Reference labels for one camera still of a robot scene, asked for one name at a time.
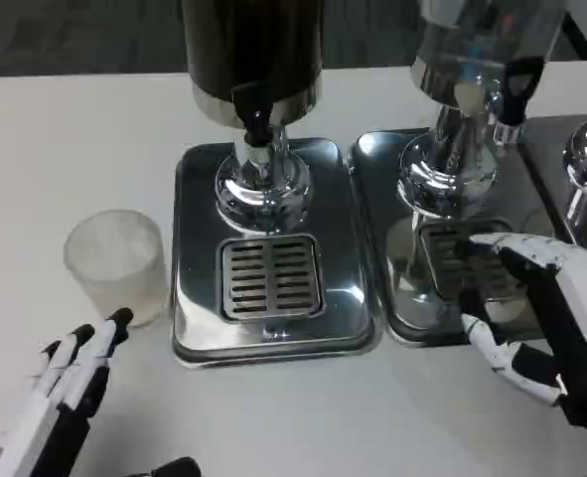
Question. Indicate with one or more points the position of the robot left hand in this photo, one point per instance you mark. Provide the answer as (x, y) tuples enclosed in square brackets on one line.
[(49, 397)]

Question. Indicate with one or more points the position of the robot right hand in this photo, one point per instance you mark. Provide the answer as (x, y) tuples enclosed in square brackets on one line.
[(571, 318)]

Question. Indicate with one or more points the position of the clear ribbed glass cup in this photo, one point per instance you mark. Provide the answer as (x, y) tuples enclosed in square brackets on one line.
[(116, 268)]

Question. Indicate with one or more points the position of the steel drain grid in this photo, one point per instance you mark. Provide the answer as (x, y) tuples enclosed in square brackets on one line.
[(447, 253), (271, 278)]

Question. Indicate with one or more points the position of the steel drip tray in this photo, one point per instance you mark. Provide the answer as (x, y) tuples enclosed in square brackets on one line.
[(377, 199), (342, 278), (541, 164)]

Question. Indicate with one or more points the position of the clear drink dispenser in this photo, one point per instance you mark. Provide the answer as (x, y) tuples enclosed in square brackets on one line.
[(477, 54)]

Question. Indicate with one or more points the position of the dark drink dispenser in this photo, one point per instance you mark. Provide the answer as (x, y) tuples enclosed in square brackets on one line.
[(253, 45)]

